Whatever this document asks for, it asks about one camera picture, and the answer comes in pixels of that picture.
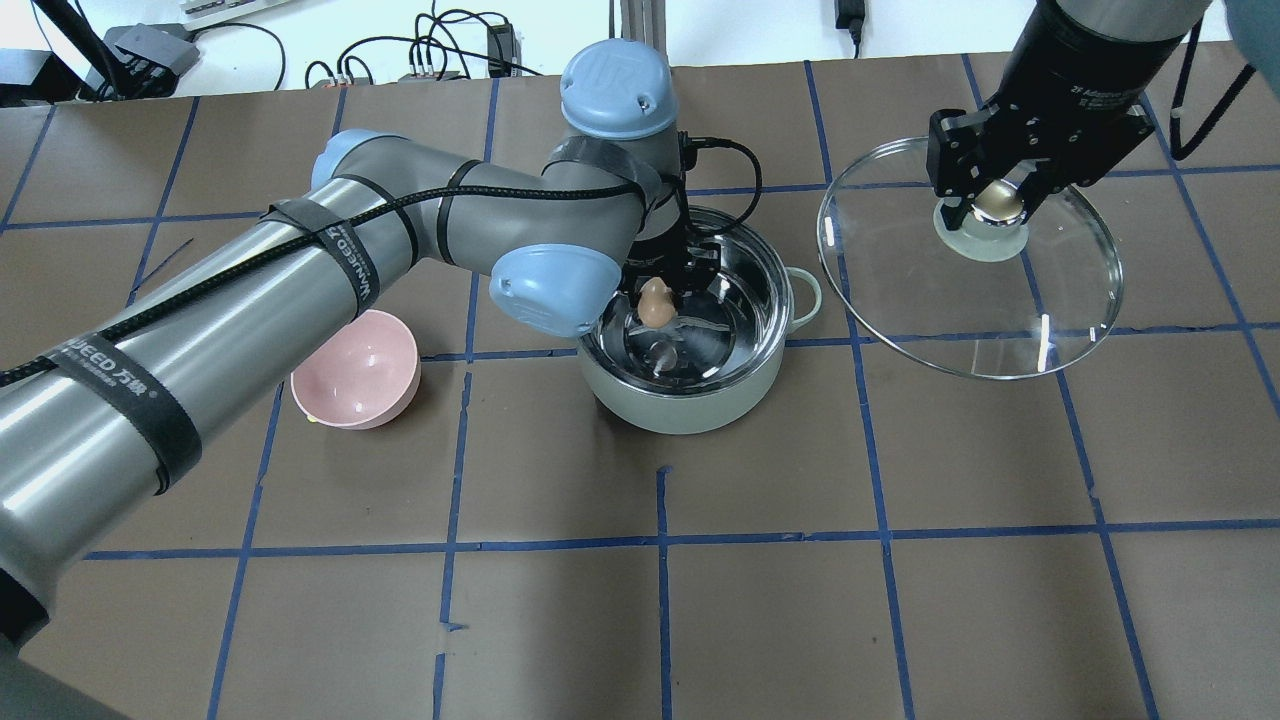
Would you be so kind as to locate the black power adapter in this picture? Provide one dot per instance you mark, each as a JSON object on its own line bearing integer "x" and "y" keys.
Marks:
{"x": 501, "y": 49}

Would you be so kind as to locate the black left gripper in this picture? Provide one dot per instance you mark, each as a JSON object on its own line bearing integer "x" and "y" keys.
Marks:
{"x": 688, "y": 272}

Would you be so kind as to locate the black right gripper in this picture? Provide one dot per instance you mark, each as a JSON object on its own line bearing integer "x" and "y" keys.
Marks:
{"x": 1075, "y": 78}

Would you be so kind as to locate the aluminium frame post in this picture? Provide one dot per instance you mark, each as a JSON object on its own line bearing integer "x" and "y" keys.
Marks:
{"x": 642, "y": 20}

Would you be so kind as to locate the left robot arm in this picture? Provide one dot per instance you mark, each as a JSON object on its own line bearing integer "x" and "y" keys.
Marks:
{"x": 106, "y": 419}

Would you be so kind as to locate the pale green steel pot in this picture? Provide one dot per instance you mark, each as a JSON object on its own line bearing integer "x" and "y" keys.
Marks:
{"x": 716, "y": 360}

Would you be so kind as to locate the pink bowl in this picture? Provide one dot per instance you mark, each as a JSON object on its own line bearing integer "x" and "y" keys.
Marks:
{"x": 363, "y": 377}

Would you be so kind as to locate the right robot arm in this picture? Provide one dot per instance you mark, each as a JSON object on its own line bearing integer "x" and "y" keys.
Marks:
{"x": 1108, "y": 45}

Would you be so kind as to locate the glass pot lid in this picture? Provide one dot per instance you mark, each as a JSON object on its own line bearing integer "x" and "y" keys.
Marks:
{"x": 996, "y": 300}

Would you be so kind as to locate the beige egg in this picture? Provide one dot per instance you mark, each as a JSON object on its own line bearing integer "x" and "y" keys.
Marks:
{"x": 656, "y": 305}

